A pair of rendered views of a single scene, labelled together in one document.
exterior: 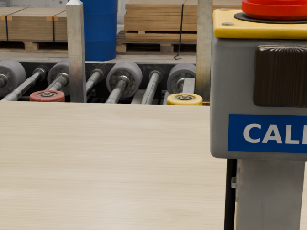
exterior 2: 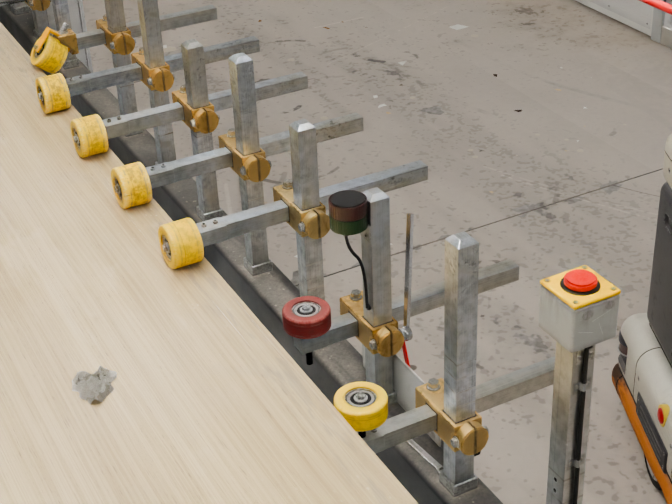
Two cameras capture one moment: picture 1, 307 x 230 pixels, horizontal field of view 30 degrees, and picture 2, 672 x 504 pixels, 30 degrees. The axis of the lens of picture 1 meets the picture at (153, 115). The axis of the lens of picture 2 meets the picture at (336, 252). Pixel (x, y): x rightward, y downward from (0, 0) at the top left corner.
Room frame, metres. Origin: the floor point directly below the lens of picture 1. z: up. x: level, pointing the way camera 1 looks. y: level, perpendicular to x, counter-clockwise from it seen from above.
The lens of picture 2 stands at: (1.22, 0.85, 2.06)
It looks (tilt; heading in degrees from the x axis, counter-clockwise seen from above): 31 degrees down; 238
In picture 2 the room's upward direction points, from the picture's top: 3 degrees counter-clockwise
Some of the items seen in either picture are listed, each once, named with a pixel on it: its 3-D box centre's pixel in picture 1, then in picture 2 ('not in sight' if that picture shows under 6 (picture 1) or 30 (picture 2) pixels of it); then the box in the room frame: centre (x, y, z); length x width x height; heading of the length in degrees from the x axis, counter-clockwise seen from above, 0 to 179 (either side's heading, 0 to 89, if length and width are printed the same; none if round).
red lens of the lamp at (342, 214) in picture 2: not in sight; (347, 205); (0.31, -0.58, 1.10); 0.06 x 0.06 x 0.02
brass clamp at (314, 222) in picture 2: not in sight; (301, 210); (0.24, -0.85, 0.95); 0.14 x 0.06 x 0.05; 85
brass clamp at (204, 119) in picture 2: not in sight; (195, 110); (0.20, -1.34, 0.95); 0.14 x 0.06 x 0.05; 85
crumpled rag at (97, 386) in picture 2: not in sight; (92, 380); (0.74, -0.65, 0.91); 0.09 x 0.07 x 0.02; 61
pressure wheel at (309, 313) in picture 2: not in sight; (307, 334); (0.37, -0.63, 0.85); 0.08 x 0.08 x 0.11
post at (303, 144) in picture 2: not in sight; (309, 242); (0.24, -0.82, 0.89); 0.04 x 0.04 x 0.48; 85
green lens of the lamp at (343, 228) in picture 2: not in sight; (348, 219); (0.31, -0.58, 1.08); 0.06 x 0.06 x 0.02
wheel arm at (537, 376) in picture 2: not in sight; (472, 402); (0.23, -0.36, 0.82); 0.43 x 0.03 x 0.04; 175
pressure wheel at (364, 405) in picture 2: not in sight; (361, 424); (0.43, -0.38, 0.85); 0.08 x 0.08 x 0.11
